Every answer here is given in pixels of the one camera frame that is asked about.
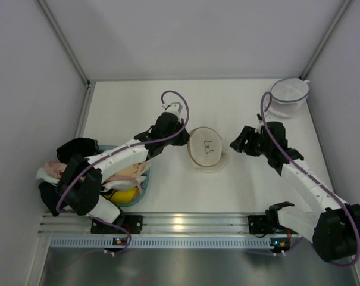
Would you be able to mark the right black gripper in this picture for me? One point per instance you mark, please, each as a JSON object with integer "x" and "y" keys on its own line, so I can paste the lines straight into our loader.
{"x": 248, "y": 142}

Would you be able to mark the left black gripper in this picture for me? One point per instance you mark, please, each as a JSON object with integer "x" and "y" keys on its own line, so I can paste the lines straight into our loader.
{"x": 181, "y": 136}

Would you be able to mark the beige mesh laundry bag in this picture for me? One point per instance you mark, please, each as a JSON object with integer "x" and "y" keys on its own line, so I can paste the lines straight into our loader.
{"x": 206, "y": 150}

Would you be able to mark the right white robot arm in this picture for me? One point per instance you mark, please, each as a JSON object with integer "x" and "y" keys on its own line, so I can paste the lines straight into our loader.
{"x": 333, "y": 225}

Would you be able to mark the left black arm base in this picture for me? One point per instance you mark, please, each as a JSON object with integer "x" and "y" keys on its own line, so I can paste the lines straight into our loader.
{"x": 120, "y": 223}

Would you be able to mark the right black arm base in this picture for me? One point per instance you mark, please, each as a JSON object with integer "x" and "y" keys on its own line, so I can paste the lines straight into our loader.
{"x": 264, "y": 224}

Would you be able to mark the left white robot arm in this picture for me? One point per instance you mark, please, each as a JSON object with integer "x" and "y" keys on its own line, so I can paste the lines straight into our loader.
{"x": 82, "y": 181}

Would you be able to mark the beige bra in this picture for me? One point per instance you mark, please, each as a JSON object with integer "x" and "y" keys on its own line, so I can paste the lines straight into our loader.
{"x": 133, "y": 171}

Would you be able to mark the white blue-rimmed laundry bag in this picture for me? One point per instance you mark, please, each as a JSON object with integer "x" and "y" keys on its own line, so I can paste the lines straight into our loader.
{"x": 287, "y": 97}

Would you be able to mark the yellow padded bra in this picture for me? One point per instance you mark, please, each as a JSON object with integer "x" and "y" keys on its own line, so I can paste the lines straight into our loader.
{"x": 122, "y": 197}

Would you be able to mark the pink bra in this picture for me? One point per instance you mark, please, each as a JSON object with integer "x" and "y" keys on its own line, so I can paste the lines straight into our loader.
{"x": 55, "y": 168}

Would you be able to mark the teal plastic basket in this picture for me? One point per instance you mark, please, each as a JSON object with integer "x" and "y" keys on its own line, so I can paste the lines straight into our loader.
{"x": 142, "y": 187}

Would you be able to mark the black garment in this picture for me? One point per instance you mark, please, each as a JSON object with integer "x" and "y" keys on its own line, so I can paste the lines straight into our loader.
{"x": 78, "y": 146}

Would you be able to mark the white lace garment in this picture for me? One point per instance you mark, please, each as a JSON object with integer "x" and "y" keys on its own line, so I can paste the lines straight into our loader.
{"x": 42, "y": 174}

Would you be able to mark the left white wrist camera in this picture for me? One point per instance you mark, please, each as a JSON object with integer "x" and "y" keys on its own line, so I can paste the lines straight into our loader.
{"x": 174, "y": 108}

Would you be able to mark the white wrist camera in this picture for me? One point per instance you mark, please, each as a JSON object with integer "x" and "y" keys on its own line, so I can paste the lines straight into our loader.
{"x": 261, "y": 120}
{"x": 174, "y": 108}

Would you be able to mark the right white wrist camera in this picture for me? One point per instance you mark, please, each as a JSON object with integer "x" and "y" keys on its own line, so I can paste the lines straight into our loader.
{"x": 261, "y": 120}

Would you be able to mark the aluminium mounting rail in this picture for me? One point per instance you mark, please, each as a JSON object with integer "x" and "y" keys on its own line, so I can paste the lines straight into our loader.
{"x": 155, "y": 224}

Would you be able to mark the perforated cable duct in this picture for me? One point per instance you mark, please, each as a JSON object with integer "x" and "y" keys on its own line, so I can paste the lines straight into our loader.
{"x": 164, "y": 242}

